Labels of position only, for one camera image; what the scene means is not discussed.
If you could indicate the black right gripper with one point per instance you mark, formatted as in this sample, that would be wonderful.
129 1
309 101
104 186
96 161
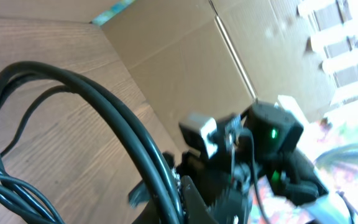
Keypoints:
226 195

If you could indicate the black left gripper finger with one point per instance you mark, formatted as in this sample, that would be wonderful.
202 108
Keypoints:
196 209

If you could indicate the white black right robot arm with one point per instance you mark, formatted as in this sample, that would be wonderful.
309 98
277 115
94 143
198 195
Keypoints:
228 156

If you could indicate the brown cardboard panel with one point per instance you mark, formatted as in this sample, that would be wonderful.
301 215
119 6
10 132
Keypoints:
177 56

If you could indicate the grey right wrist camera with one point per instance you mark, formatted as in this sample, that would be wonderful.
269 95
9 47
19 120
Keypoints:
197 130

